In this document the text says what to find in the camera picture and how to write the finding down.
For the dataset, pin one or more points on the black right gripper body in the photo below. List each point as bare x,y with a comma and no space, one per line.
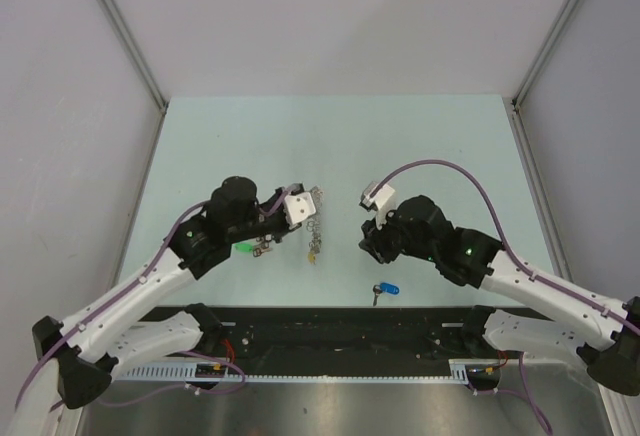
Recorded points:
390,241

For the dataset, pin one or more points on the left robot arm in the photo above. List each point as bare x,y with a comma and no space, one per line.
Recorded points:
97,343

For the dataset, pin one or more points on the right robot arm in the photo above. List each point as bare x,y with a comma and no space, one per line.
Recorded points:
596,333

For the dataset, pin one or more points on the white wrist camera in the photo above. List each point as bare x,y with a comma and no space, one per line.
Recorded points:
378,198
298,205

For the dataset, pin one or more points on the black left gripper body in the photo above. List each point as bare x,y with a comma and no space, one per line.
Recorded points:
261,224

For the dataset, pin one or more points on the left aluminium frame post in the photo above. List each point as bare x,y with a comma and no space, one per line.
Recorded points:
132,50

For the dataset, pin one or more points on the black tag key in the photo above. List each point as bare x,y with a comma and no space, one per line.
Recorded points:
267,240

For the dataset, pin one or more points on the steel disc with key rings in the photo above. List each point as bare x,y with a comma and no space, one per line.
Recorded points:
314,224

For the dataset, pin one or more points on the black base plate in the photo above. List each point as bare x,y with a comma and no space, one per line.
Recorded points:
364,342

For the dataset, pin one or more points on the aluminium rail right side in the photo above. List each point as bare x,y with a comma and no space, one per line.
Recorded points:
543,208

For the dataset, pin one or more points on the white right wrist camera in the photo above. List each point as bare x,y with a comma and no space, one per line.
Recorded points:
378,198

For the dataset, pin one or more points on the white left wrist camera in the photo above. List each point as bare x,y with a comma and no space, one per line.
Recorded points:
298,205

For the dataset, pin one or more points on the right aluminium frame post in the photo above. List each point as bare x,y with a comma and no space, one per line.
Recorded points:
552,38

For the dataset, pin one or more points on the aluminium frame post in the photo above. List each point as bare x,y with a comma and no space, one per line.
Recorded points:
552,38
132,50

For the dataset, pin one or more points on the blue tag key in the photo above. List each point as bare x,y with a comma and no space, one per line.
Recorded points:
383,288

